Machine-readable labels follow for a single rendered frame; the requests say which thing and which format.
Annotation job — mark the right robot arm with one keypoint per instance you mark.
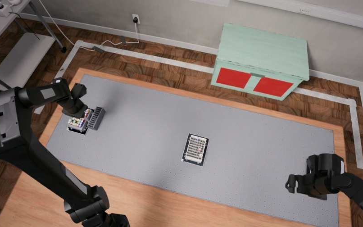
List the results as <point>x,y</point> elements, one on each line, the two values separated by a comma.
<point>332,178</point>

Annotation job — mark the white tube rack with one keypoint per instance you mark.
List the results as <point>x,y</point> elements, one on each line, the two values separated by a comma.
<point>192,152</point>

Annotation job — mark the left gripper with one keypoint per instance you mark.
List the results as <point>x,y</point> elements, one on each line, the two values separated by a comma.
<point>75,111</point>

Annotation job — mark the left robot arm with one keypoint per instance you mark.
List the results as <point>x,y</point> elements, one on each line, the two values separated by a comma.
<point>20,147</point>

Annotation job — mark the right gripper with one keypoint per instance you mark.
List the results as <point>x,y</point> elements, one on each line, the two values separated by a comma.
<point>308,189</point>

